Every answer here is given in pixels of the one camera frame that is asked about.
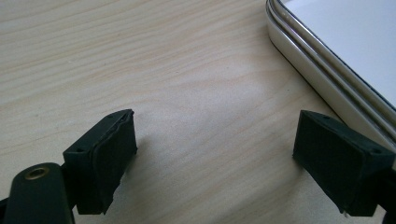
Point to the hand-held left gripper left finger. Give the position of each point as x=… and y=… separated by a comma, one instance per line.
x=102, y=165

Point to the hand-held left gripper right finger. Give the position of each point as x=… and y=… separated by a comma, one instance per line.
x=339, y=161

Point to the white tray with metal rim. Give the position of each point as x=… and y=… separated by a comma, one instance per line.
x=342, y=53

